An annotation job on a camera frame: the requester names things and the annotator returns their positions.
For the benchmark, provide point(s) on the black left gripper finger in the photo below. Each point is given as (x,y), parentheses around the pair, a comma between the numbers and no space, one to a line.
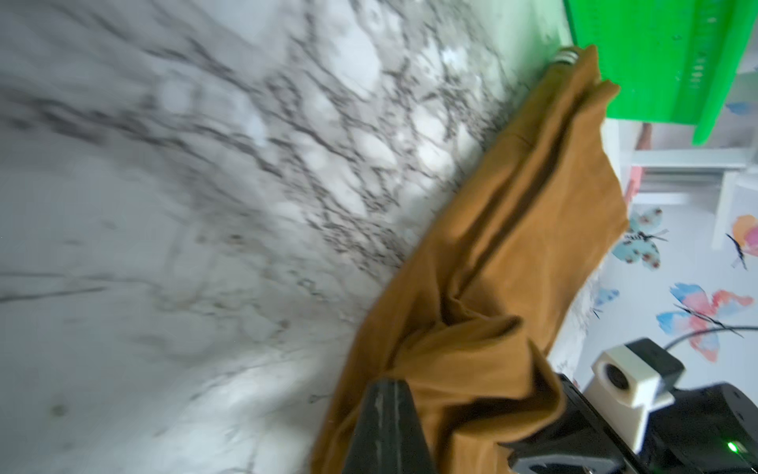
(388,436)

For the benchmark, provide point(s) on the brown long pants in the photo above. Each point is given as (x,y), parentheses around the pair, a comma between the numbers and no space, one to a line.
(471,316)

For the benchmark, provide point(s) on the green plastic basket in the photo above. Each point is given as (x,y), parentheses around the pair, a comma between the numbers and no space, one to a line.
(674,61)

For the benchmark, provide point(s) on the white step shelf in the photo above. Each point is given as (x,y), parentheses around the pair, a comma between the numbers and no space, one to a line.
(661,165)

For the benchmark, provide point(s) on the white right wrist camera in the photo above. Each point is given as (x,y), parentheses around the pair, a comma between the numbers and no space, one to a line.
(629,383)

